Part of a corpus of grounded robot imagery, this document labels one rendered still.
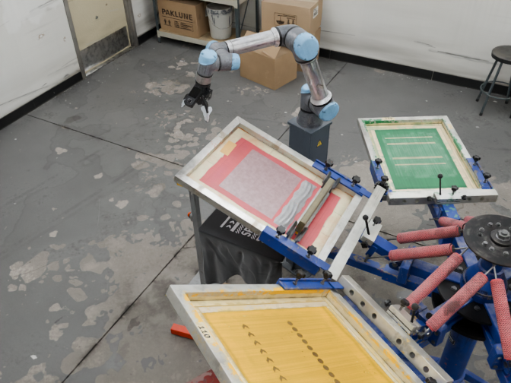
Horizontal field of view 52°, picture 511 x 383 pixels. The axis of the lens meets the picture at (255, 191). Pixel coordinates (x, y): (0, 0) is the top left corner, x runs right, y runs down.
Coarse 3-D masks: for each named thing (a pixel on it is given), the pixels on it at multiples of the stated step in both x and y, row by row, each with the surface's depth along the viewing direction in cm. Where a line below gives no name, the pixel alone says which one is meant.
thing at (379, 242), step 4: (360, 236) 245; (376, 236) 246; (380, 236) 247; (360, 240) 246; (376, 240) 244; (380, 240) 245; (384, 240) 246; (372, 244) 244; (376, 244) 243; (380, 244) 244; (384, 244) 244; (388, 244) 245; (392, 244) 246; (380, 248) 243; (384, 248) 242; (388, 248) 243; (392, 248) 244; (396, 248) 245; (376, 252) 246; (380, 252) 245; (384, 252) 244; (388, 252) 242
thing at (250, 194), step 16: (224, 160) 263; (208, 176) 253; (224, 176) 256; (240, 176) 259; (224, 192) 249; (240, 192) 252; (256, 192) 255; (272, 192) 258; (256, 208) 248; (272, 208) 251; (272, 224) 245; (320, 224) 253; (304, 240) 244
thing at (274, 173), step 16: (240, 144) 274; (240, 160) 266; (256, 160) 269; (272, 160) 272; (256, 176) 262; (272, 176) 265; (288, 176) 268; (304, 176) 271; (288, 192) 261; (304, 208) 257; (320, 208) 260
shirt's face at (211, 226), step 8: (216, 216) 279; (224, 216) 279; (208, 224) 274; (216, 224) 274; (208, 232) 270; (216, 232) 270; (224, 232) 269; (232, 232) 269; (232, 240) 265; (240, 240) 265; (248, 240) 264; (256, 240) 264; (256, 248) 260; (264, 248) 260; (272, 248) 260; (272, 256) 256; (280, 256) 256
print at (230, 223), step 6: (228, 216) 279; (228, 222) 275; (234, 222) 275; (228, 228) 272; (234, 228) 271; (240, 228) 271; (246, 228) 271; (240, 234) 268; (246, 234) 268; (252, 234) 268; (258, 240) 264
